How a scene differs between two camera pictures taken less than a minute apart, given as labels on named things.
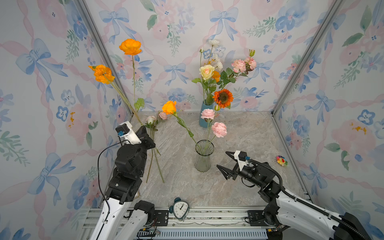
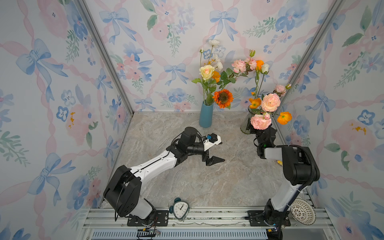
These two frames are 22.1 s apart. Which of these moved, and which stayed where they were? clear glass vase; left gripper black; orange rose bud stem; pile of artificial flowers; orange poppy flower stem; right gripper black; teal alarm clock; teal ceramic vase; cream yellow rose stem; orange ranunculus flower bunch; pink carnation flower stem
Moved: orange rose bud stem; clear glass vase; left gripper black; orange ranunculus flower bunch; right gripper black; pile of artificial flowers
Stayed: teal ceramic vase; teal alarm clock; cream yellow rose stem; orange poppy flower stem; pink carnation flower stem
